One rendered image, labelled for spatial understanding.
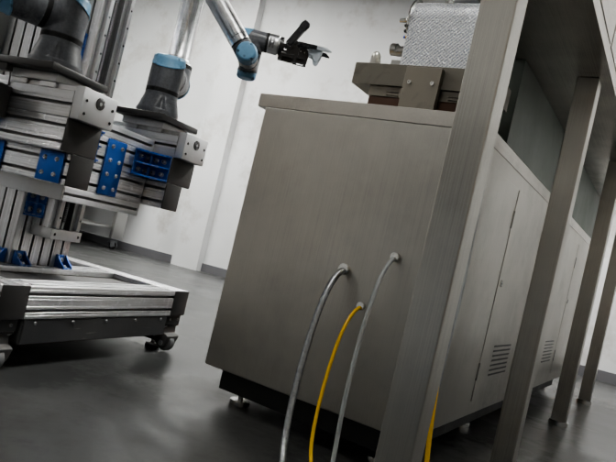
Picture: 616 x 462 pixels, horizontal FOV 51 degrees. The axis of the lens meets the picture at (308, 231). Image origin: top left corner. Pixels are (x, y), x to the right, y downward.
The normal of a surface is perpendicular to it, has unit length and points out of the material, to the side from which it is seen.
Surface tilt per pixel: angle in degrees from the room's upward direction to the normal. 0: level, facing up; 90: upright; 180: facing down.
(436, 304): 90
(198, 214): 90
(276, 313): 90
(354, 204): 90
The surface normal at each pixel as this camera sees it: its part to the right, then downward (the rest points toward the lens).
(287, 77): -0.37, -0.11
